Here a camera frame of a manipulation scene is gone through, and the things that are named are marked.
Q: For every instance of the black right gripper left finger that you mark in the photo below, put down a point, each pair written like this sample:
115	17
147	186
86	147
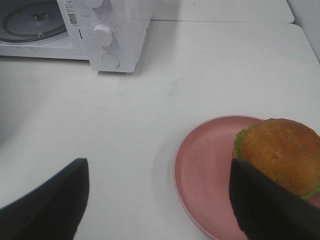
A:
53	210

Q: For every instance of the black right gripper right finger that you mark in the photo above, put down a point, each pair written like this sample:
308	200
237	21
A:
264	210

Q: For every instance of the burger with lettuce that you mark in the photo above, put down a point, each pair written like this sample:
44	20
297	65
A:
285	150

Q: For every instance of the pink round plate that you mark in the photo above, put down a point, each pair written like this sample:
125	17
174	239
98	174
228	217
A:
202	170

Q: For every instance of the round white door release button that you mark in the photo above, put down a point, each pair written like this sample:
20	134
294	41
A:
110	60

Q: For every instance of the white microwave knob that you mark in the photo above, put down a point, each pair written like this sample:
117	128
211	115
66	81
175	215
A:
95	3
102	35

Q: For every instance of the white microwave oven body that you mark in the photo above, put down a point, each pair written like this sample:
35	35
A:
129	20

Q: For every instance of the white warning label sticker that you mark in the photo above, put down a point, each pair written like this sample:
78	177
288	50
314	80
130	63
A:
70	13

